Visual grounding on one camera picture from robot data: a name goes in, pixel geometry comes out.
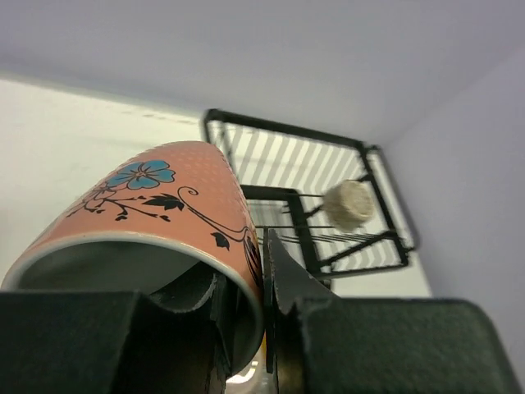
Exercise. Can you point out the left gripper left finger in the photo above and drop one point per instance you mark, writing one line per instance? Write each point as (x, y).
(115, 342)

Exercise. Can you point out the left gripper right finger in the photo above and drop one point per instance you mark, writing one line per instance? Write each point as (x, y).
(318, 342)

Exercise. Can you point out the salmon floral mug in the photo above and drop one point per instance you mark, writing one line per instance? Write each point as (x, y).
(145, 225)

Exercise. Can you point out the beige speckled cup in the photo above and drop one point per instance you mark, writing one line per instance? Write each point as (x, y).
(348, 205)

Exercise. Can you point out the black wire dish rack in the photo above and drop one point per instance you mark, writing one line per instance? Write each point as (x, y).
(285, 170)

